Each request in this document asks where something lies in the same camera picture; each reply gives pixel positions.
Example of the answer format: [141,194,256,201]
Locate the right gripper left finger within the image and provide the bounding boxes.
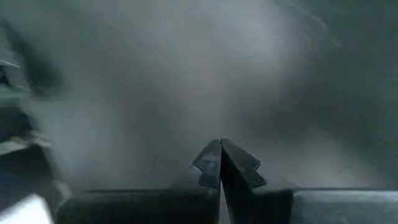
[55,139,223,224]

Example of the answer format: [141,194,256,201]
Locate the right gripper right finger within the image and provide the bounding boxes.
[220,138,398,224]

